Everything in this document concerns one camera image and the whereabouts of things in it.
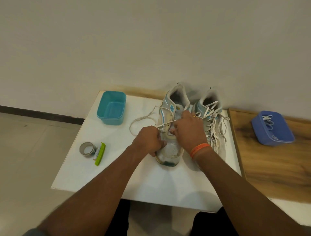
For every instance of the person's right hand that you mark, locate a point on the person's right hand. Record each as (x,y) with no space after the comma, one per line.
(190,132)

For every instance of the person's left hand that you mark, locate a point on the person's left hand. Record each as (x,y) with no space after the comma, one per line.
(148,141)

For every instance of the worn white sneaker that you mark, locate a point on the worn white sneaker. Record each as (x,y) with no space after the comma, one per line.
(202,107)
(171,153)

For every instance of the person's right forearm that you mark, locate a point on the person's right forearm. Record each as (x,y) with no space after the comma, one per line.
(243,192)

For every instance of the person's left forearm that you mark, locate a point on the person's left forearm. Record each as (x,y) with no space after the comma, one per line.
(97,192)

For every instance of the orange thread wristband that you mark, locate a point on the orange thread wristband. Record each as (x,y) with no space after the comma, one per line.
(199,148)

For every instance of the teal plastic container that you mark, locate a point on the teal plastic container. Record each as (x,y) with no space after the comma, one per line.
(110,110)

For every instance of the green utility cutter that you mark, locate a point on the green utility cutter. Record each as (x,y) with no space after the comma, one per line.
(100,155)

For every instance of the grey tape roll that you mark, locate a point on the grey tape roll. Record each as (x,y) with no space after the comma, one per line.
(87,155)

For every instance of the black trousers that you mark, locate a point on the black trousers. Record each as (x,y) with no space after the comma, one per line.
(116,218)

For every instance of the blue plastic container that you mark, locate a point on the blue plastic container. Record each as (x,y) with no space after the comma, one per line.
(284,133)

